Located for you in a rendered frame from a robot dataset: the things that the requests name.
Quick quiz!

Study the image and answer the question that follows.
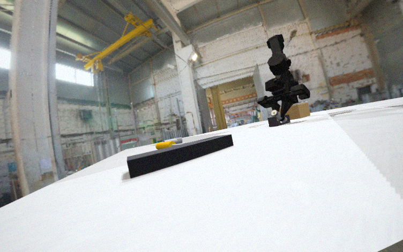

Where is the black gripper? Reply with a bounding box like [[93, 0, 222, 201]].
[[257, 78, 310, 117]]

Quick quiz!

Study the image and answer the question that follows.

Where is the black rectangular bar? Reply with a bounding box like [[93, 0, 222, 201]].
[[127, 135, 234, 178]]

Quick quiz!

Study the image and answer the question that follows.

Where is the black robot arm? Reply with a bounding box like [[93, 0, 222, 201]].
[[265, 34, 299, 92]]

